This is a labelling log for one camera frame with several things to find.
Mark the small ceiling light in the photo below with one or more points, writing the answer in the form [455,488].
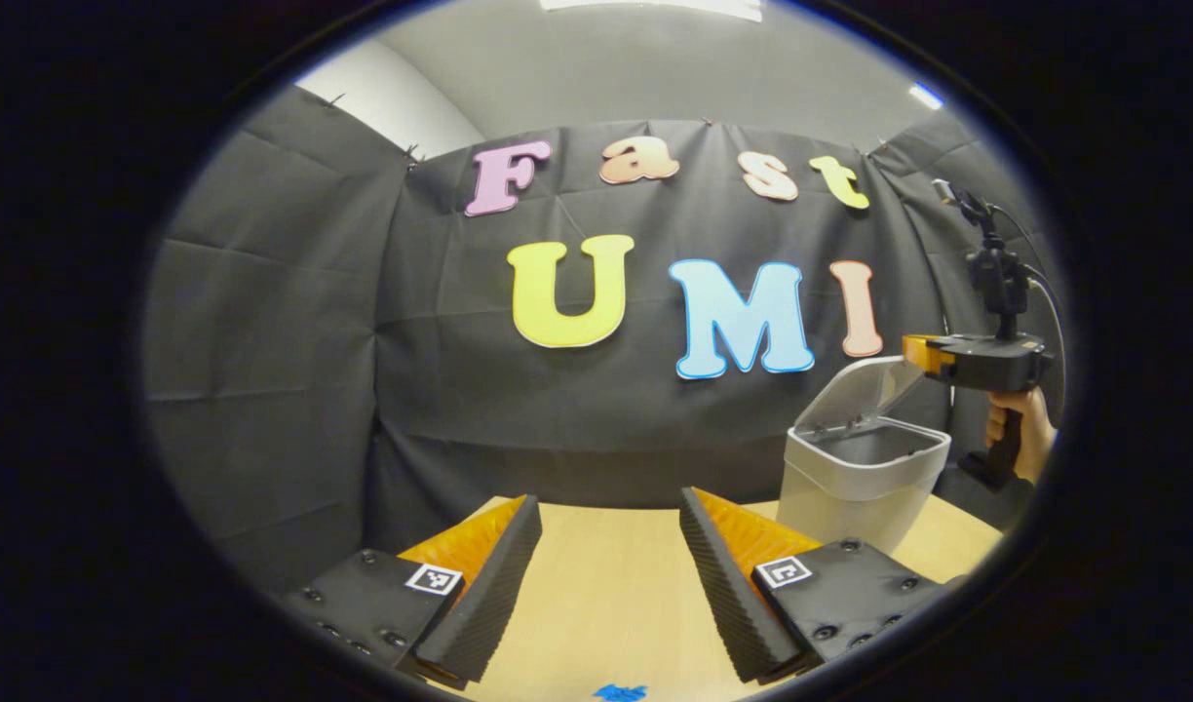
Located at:
[926,96]

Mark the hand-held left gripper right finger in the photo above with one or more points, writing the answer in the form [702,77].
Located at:
[728,595]

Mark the white desktop garbage bin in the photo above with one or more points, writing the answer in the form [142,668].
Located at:
[850,487]

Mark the blue paper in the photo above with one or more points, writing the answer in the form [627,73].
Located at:
[619,693]

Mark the wooden desktop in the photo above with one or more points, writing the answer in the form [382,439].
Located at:
[606,585]

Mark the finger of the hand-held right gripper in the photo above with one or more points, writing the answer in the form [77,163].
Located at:
[926,353]

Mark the long ceiling light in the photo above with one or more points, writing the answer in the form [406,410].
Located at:
[655,6]

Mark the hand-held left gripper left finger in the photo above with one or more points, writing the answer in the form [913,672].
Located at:
[489,595]

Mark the black backdrop cloth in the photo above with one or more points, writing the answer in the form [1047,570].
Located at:
[460,419]

